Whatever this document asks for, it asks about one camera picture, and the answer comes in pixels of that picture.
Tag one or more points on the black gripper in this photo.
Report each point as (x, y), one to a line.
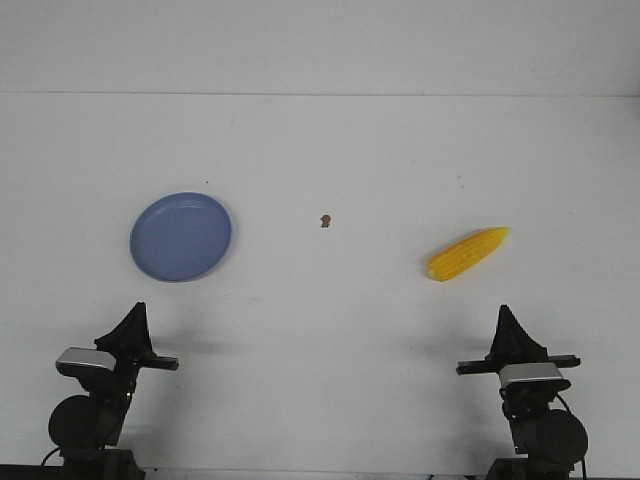
(512, 341)
(130, 344)

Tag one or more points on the yellow corn cob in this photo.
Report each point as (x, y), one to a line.
(464, 254)

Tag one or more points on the blue round plate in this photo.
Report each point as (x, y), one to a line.
(181, 237)

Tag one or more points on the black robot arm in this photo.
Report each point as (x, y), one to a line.
(553, 440)
(108, 374)

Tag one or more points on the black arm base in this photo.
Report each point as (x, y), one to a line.
(111, 464)
(528, 469)

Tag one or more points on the small brown table stain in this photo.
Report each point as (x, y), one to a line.
(325, 221)

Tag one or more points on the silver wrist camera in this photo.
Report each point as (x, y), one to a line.
(76, 362)
(544, 373)

